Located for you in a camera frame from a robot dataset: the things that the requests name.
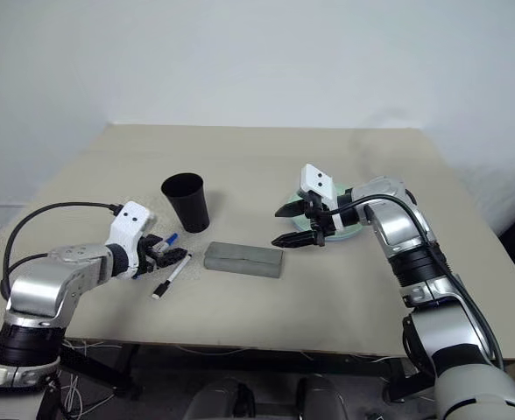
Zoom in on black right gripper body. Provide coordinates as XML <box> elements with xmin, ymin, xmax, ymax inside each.
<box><xmin>303</xmin><ymin>192</ymin><xmax>335</xmax><ymax>249</ymax></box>

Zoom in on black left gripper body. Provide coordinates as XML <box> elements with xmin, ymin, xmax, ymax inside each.
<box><xmin>135</xmin><ymin>234</ymin><xmax>166</xmax><ymax>277</ymax></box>

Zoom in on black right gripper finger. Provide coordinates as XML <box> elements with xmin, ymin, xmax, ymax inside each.
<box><xmin>271</xmin><ymin>230</ymin><xmax>318</xmax><ymax>249</ymax></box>
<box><xmin>274</xmin><ymin>199</ymin><xmax>307</xmax><ymax>219</ymax></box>

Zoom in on light green plate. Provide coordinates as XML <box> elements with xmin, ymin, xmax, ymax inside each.
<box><xmin>285</xmin><ymin>182</ymin><xmax>362</xmax><ymax>240</ymax></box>

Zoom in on white marker with blue cap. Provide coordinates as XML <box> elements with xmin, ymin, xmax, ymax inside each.
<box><xmin>132</xmin><ymin>233</ymin><xmax>180</xmax><ymax>281</ymax></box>

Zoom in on grey glasses case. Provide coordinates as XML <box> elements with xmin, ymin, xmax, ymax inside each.
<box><xmin>203</xmin><ymin>241</ymin><xmax>284</xmax><ymax>279</ymax></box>

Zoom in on white marker with black cap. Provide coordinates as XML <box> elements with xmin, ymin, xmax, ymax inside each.
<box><xmin>152</xmin><ymin>252</ymin><xmax>193</xmax><ymax>301</ymax></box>

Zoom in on light blue plate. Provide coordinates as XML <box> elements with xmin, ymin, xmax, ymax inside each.
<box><xmin>290</xmin><ymin>216</ymin><xmax>364</xmax><ymax>244</ymax></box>

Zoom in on black plastic cup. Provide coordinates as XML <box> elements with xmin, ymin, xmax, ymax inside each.
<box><xmin>160</xmin><ymin>172</ymin><xmax>210</xmax><ymax>234</ymax></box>

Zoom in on black table crossbar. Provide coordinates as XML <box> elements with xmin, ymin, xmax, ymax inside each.
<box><xmin>125</xmin><ymin>345</ymin><xmax>394</xmax><ymax>363</ymax></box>

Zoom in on black table leg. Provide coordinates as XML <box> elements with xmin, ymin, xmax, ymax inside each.
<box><xmin>60</xmin><ymin>343</ymin><xmax>138</xmax><ymax>400</ymax></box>
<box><xmin>385</xmin><ymin>356</ymin><xmax>437</xmax><ymax>403</ymax></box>

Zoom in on dark rounded shape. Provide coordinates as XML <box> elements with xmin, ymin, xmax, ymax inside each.
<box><xmin>296</xmin><ymin>374</ymin><xmax>351</xmax><ymax>420</ymax></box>
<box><xmin>182</xmin><ymin>378</ymin><xmax>255</xmax><ymax>420</ymax></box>

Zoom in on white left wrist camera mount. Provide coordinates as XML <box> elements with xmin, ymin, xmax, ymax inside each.
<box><xmin>105</xmin><ymin>200</ymin><xmax>158</xmax><ymax>281</ymax></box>

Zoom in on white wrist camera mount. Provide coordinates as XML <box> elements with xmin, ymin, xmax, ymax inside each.
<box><xmin>296</xmin><ymin>164</ymin><xmax>346</xmax><ymax>233</ymax></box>
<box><xmin>105</xmin><ymin>200</ymin><xmax>158</xmax><ymax>281</ymax></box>

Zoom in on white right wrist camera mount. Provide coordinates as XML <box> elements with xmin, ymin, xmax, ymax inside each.
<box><xmin>296</xmin><ymin>164</ymin><xmax>346</xmax><ymax>233</ymax></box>

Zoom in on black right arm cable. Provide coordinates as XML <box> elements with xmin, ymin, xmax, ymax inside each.
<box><xmin>325</xmin><ymin>195</ymin><xmax>506</xmax><ymax>371</ymax></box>

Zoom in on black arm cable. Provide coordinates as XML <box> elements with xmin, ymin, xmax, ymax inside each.
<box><xmin>325</xmin><ymin>195</ymin><xmax>506</xmax><ymax>371</ymax></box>
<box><xmin>2</xmin><ymin>201</ymin><xmax>123</xmax><ymax>303</ymax></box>

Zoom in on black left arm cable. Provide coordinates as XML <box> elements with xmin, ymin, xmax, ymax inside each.
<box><xmin>2</xmin><ymin>201</ymin><xmax>123</xmax><ymax>303</ymax></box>

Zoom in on white floor cables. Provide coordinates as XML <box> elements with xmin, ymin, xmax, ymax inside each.
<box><xmin>0</xmin><ymin>334</ymin><xmax>125</xmax><ymax>419</ymax></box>

